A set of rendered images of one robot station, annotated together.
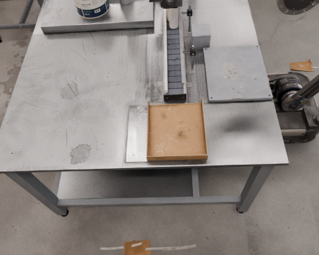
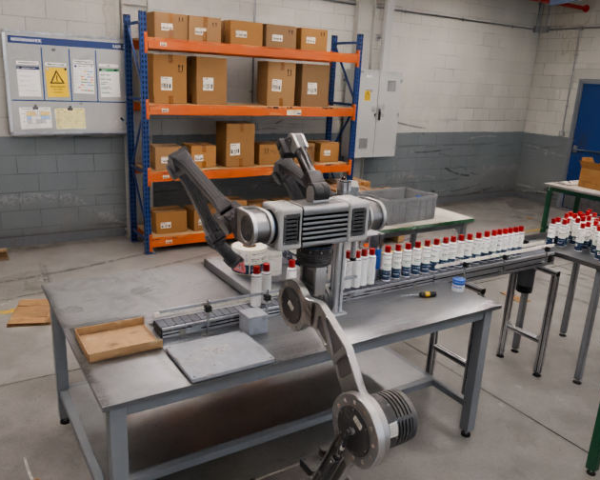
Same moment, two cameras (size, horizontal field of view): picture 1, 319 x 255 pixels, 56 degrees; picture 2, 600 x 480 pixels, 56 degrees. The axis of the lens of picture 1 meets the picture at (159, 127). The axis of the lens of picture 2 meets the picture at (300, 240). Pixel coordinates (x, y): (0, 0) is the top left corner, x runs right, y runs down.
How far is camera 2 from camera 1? 223 cm
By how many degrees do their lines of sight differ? 56
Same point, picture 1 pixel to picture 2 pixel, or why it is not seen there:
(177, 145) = (98, 345)
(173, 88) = (164, 322)
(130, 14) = not seen: hidden behind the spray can
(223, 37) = (272, 340)
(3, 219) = (45, 388)
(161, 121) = (125, 332)
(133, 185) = (103, 430)
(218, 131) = (128, 362)
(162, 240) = not seen: outside the picture
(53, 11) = not seen: hidden behind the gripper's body
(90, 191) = (84, 405)
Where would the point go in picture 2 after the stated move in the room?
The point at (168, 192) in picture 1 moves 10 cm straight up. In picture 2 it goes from (104, 459) to (103, 441)
